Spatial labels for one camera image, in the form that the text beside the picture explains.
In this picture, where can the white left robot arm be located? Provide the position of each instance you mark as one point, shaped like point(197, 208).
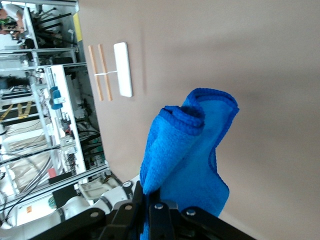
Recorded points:
point(75, 207)

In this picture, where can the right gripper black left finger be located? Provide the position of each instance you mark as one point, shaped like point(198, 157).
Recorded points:
point(125, 220)

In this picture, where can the white towel rack wooden bars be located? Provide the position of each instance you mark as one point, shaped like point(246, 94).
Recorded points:
point(123, 70)

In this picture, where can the small red box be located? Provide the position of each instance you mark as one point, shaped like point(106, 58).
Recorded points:
point(52, 173)

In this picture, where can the person in white shirt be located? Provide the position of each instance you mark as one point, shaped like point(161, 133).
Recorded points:
point(13, 12)

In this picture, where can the aluminium shelf frame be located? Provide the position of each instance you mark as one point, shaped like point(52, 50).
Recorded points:
point(50, 50)

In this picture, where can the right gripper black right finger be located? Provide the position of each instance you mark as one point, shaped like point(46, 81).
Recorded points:
point(161, 222)

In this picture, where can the blue microfibre towel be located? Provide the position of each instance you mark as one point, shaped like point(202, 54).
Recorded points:
point(180, 155)

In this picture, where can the white workbench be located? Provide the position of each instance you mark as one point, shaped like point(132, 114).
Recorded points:
point(58, 77)

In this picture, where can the blue plastic object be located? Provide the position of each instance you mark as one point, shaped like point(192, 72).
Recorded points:
point(57, 97)

